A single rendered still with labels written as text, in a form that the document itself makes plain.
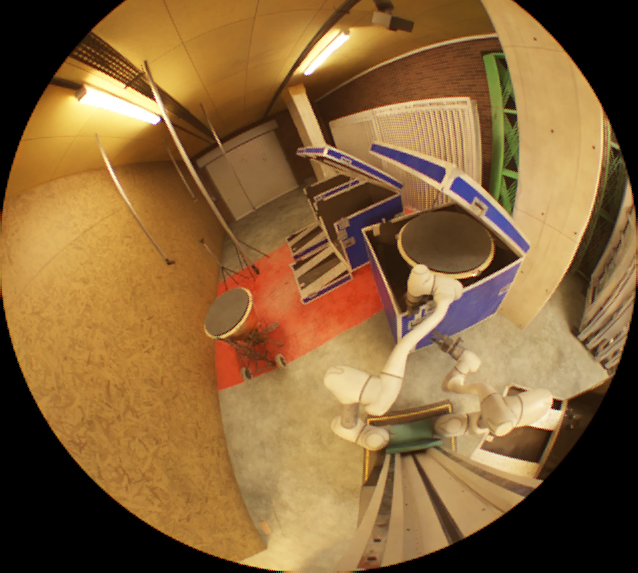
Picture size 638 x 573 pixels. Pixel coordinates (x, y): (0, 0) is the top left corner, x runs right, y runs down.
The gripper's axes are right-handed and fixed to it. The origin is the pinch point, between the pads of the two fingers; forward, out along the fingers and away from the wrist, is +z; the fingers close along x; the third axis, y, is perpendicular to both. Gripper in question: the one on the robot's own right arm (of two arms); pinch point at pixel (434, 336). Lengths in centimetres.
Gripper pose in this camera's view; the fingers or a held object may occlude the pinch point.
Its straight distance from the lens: 133.6
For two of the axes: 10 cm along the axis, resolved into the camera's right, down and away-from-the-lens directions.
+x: 3.4, 7.4, 5.8
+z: -5.2, -3.6, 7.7
